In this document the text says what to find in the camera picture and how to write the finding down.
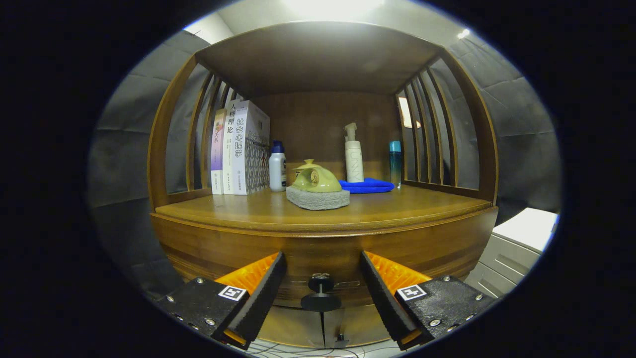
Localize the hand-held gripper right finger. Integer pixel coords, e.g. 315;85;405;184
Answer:
359;250;497;351

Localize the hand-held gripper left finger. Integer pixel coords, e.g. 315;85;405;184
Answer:
155;251;288;350

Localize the wooden drawer with black knob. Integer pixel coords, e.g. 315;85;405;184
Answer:
151;206;499;313

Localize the wooden cabinet door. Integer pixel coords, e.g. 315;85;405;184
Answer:
322;303;393;348
258;306;326;349

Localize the wooden countertop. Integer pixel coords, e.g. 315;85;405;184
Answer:
155;184;492;232

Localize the white filing cabinet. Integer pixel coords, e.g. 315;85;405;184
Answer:
465;208;558;299

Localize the wooden cabinet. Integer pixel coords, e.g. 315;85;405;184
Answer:
148;21;499;349

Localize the blue folded cloth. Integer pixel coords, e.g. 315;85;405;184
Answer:
339;178;396;194

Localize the white bottle with blue cap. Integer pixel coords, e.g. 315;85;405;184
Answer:
269;141;287;192

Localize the teal bottle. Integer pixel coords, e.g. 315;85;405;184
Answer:
389;141;402;188

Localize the white pump bottle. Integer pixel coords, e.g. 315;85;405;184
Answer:
344;123;364;183

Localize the white patterned book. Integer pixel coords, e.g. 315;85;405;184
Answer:
232;100;271;195

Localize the purple book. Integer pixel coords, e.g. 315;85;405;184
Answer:
211;108;228;195

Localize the black backdrop cloth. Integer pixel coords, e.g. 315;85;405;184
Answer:
88;30;563;299

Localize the large round ceiling light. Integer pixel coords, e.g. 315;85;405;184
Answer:
283;0;386;20

